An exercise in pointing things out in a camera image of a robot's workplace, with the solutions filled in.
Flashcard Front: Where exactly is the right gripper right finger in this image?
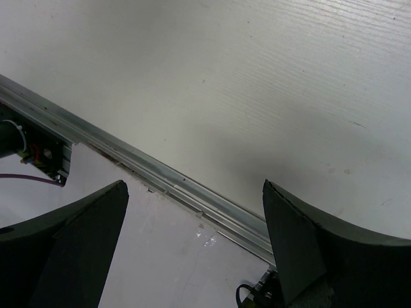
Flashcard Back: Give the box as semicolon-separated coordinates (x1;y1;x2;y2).
263;181;410;307

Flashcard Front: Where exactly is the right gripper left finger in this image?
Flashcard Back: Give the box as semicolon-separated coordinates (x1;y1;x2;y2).
1;180;129;307

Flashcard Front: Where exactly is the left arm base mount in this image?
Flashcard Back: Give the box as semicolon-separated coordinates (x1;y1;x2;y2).
235;268;285;307

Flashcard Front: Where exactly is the aluminium table edge rail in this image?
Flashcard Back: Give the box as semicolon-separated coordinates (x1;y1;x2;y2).
1;76;275;268

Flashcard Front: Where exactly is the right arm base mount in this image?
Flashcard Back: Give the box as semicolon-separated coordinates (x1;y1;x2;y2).
1;103;72;187

